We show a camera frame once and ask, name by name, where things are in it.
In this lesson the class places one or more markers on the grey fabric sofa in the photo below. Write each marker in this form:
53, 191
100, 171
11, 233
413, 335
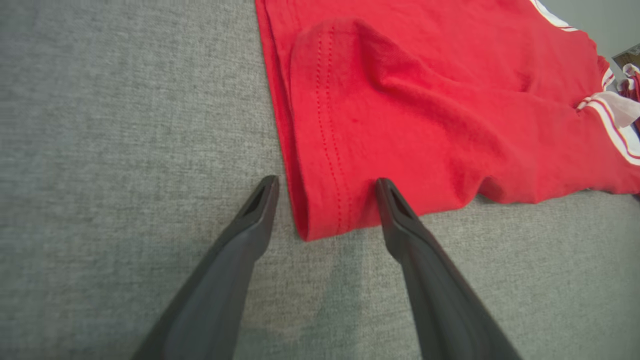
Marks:
125, 125

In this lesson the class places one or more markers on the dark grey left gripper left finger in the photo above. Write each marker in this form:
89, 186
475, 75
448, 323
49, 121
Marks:
210, 310

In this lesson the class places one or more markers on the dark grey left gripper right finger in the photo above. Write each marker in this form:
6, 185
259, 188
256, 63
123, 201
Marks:
450, 315

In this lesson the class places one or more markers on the red shorts with white stripes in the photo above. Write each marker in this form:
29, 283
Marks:
631, 80

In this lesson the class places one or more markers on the red Bulls basketball jersey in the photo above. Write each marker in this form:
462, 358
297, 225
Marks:
425, 100

